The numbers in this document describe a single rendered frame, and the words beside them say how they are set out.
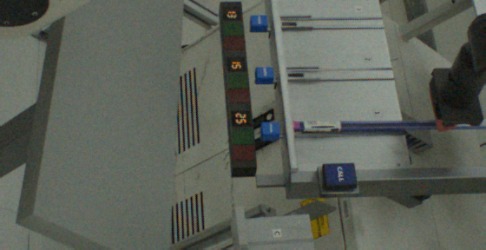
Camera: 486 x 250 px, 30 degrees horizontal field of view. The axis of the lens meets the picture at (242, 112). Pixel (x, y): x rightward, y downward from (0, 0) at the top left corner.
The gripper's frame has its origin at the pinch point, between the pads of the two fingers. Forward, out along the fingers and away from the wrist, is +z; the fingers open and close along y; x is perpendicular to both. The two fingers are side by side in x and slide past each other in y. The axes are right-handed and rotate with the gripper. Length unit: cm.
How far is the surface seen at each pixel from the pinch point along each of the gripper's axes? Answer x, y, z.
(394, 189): 9.0, -10.2, 3.5
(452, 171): 0.0, -9.0, -0.2
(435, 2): -78, 166, 175
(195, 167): 38, 24, 59
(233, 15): 33.3, 24.5, 1.8
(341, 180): 19.3, -11.8, -3.5
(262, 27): 28.5, 20.5, 0.2
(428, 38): -73, 149, 179
